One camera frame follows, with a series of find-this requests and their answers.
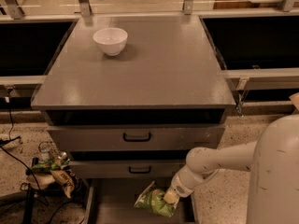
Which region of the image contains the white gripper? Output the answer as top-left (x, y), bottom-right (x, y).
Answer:
top-left (164, 165), bottom-right (205, 204)

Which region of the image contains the green jalapeno chip bag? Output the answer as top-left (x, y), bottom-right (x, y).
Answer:
top-left (134, 181), bottom-right (178, 217)

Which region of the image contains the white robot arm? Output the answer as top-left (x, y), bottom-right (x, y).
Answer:
top-left (164, 114), bottom-right (299, 224)

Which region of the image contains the grey top drawer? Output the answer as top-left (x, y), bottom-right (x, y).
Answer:
top-left (48, 125), bottom-right (224, 151)

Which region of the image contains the grey open bottom drawer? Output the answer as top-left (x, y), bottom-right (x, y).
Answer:
top-left (83, 178), bottom-right (199, 224)

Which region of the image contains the grey middle drawer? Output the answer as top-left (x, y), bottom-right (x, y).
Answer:
top-left (70, 160), bottom-right (185, 178)

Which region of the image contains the grey drawer cabinet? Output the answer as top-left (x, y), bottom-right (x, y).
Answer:
top-left (30, 14), bottom-right (237, 185)

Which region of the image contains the green snack bag on floor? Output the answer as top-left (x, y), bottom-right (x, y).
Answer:
top-left (31, 160), bottom-right (69, 174)

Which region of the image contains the clear plastic bottle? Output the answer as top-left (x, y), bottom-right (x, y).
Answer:
top-left (38, 142), bottom-right (51, 162)

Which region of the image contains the white ceramic bowl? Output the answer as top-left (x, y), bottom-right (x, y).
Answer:
top-left (93, 27), bottom-right (128, 56)

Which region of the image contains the black floor cable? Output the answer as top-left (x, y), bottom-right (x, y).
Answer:
top-left (0, 87), bottom-right (50, 205)

